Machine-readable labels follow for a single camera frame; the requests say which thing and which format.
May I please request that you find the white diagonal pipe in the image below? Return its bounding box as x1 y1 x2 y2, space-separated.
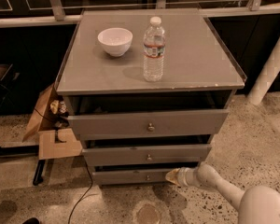
247 36 280 105

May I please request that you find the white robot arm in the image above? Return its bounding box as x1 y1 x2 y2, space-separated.
165 162 280 224

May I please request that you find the grey bottom drawer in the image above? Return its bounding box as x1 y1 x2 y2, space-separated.
91 161 200 186

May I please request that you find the grey top drawer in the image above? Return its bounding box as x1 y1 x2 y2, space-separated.
69 109 228 140

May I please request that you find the clear plastic water bottle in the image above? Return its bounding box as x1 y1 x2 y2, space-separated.
143 17 165 82

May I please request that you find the black floor cable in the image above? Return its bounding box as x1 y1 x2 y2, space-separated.
67 165 94 224

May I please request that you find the black metal stand leg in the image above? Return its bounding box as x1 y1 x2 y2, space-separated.
33 160 46 186

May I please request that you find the grey drawer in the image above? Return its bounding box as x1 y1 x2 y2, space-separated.
69 109 228 140
82 144 211 166
91 161 200 186

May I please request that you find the white ceramic bowl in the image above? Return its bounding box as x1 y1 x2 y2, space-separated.
97 28 133 57

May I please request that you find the grey wooden drawer cabinet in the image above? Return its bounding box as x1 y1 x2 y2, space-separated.
54 8 247 173

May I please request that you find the brown cardboard box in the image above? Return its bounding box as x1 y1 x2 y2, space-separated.
22 85 82 160

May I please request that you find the grey middle drawer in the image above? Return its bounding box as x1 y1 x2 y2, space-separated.
82 144 211 166

